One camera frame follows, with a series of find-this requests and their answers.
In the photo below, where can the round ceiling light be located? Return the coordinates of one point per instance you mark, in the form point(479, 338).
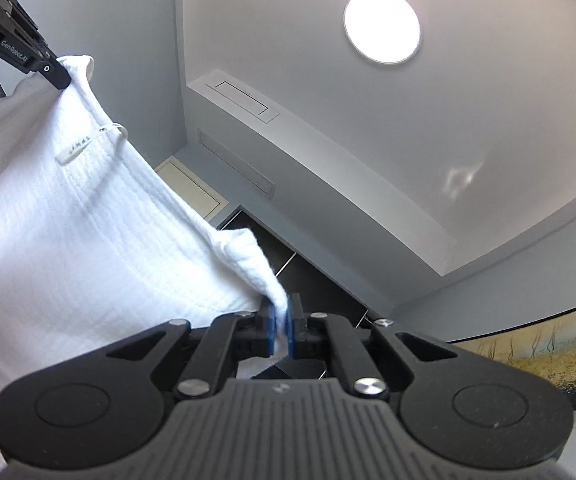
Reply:
point(382, 26)

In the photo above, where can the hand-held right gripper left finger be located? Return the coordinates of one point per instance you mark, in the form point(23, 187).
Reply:
point(269, 327)

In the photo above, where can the white textured garment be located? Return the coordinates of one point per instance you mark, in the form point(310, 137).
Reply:
point(92, 235)

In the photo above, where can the landscape wall painting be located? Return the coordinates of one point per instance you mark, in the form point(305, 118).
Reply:
point(558, 355)

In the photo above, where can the cream door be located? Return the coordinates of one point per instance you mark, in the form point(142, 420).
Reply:
point(192, 190)

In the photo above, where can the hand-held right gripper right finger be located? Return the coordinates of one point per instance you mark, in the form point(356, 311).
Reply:
point(290, 330)

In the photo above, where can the dark sliding wardrobe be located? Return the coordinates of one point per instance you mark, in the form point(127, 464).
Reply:
point(313, 280)

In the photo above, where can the ceiling air vent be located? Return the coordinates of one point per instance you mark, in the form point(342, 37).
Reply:
point(243, 101)
point(238, 162)

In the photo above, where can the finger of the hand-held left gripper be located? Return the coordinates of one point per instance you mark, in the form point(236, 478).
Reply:
point(56, 74)

